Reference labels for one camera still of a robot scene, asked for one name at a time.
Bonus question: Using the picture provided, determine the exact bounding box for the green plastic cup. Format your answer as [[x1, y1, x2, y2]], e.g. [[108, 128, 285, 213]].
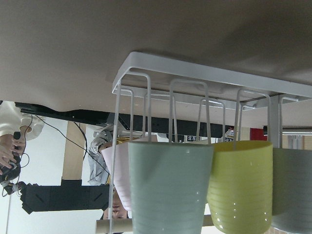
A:
[[129, 142, 214, 234]]

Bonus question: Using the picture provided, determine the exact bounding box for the pink plastic cup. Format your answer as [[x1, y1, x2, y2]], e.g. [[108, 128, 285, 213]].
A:
[[99, 140, 132, 218]]

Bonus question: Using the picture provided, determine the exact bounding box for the yellow plastic cup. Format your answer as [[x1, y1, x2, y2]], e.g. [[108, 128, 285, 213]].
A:
[[207, 140, 273, 234]]

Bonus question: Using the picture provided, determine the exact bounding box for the grey plastic cup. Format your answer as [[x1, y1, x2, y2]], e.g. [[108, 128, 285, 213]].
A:
[[272, 148, 312, 234]]

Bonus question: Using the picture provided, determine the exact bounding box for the person in white top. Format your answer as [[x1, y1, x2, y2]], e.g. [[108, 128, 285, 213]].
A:
[[0, 101, 45, 168]]

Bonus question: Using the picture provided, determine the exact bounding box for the white wire cup rack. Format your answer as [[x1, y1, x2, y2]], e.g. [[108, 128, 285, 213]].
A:
[[107, 51, 312, 234]]

